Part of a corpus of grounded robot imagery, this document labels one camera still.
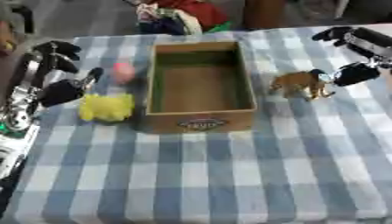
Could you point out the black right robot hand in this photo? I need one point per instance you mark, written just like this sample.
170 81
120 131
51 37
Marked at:
357 43

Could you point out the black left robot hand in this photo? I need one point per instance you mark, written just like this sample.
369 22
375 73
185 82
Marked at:
57 92

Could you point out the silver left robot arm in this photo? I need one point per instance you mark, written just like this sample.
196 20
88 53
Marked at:
15 122

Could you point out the tan cardboard box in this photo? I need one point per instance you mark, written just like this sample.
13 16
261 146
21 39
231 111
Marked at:
200 87

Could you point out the yellow soft toy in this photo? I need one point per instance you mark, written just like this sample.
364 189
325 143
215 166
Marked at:
106 108

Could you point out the brown toy animal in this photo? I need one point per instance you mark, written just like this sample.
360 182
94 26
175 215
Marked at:
301 83

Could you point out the pink toy ball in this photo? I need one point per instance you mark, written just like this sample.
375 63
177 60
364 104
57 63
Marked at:
123 72

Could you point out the black chair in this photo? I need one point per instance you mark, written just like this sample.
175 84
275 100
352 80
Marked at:
23 17

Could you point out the brown wooden post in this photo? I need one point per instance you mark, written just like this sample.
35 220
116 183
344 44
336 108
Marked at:
263 14

